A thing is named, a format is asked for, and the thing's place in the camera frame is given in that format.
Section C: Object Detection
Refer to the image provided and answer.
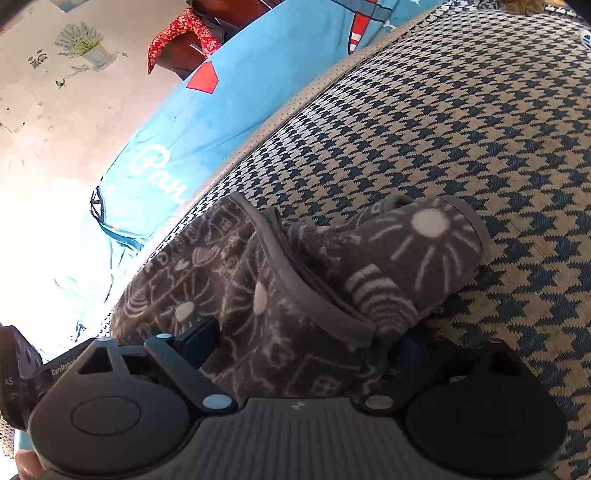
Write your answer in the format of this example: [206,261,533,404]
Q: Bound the grey patterned fleece garment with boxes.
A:
[111,193,491,402]

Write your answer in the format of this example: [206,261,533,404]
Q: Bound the person's left hand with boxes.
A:
[15,449,44,480]

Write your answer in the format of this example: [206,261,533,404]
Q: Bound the houndstooth sofa cushion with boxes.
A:
[110,3,590,479]

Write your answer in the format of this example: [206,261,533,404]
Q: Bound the blue cartoon print pillow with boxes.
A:
[51,1,432,350]

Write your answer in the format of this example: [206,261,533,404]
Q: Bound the dark wooden chair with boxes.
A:
[168,29,233,82]
[187,0,281,29]

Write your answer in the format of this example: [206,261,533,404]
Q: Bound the red floral cloth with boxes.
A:
[147,7,222,74]

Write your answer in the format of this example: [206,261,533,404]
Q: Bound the white blue dotted work glove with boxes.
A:
[579,28,591,50]

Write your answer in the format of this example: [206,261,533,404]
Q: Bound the lavender wall sticker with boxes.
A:
[54,22,115,71]

